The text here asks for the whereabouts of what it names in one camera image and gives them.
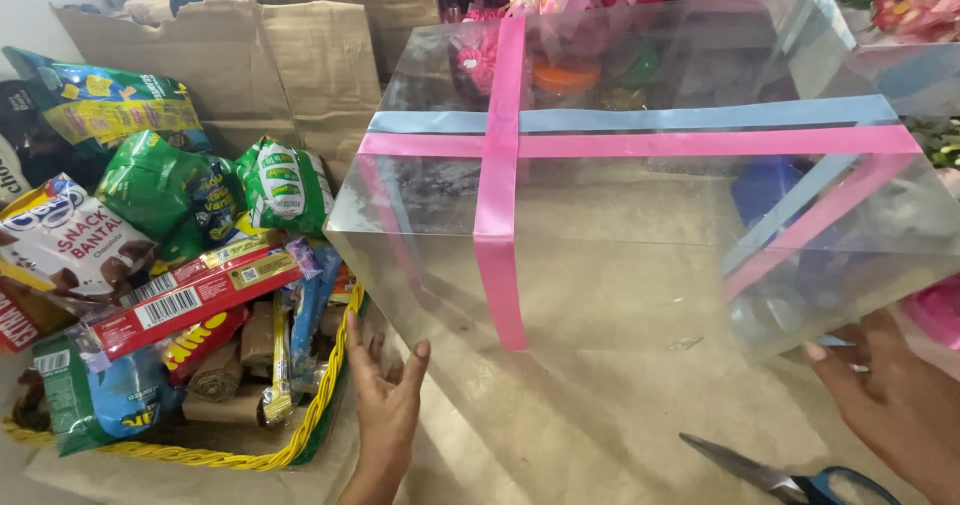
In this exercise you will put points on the person's right hand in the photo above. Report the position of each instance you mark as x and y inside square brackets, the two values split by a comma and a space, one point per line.
[892, 400]

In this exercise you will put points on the person's left hand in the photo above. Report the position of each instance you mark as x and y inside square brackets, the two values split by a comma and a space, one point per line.
[386, 415]

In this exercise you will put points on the clear ribbon-wrapped gift box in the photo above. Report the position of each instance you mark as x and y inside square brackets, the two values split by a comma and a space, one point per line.
[637, 265]

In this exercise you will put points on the pink plastic wrapped item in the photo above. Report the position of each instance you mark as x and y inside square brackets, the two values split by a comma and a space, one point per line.
[936, 316]

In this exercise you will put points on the yellow stick snack packet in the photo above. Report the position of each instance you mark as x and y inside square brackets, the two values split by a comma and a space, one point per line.
[279, 370]

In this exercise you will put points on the blue snack packet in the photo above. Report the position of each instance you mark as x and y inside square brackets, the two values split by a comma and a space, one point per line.
[307, 317]

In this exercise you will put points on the brown paper roll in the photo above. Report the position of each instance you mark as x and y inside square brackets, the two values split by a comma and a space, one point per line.
[259, 334]
[217, 376]
[221, 409]

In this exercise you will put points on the yellow woven basket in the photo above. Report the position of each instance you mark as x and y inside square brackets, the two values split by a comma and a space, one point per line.
[225, 460]

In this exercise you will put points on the red-yellow wafer packet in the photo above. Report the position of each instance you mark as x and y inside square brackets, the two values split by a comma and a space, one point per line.
[199, 344]

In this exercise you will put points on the long red biscuit packet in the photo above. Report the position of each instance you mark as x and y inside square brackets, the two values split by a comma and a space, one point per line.
[187, 295]

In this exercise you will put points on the green-white snack packet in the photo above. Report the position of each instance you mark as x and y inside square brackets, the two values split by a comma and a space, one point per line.
[285, 186]

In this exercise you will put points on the blue-green wafer packet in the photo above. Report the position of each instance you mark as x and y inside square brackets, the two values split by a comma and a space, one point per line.
[216, 205]

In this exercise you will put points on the green-blue biscuit packet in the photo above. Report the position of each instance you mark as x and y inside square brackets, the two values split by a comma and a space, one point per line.
[97, 400]

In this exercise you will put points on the crinkled green snack packet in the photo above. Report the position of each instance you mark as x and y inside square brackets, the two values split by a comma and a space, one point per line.
[150, 182]

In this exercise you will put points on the white chocolate snack packet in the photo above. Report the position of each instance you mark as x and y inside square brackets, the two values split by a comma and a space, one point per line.
[75, 242]

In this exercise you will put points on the large torn cardboard box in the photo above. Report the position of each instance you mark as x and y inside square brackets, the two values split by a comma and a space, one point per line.
[247, 70]

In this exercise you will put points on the red-white snack packet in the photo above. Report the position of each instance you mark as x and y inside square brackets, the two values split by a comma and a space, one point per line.
[15, 317]

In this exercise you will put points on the artificial rose bouquet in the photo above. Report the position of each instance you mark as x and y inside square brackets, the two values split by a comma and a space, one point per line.
[911, 2]

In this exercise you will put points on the brown cardboard carton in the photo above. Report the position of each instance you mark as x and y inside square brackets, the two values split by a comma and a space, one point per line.
[375, 2]

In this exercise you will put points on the green-blue cracker packet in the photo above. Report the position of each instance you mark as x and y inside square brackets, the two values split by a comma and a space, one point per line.
[112, 100]

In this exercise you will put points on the black snack packet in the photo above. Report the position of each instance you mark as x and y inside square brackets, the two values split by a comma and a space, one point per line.
[22, 115]

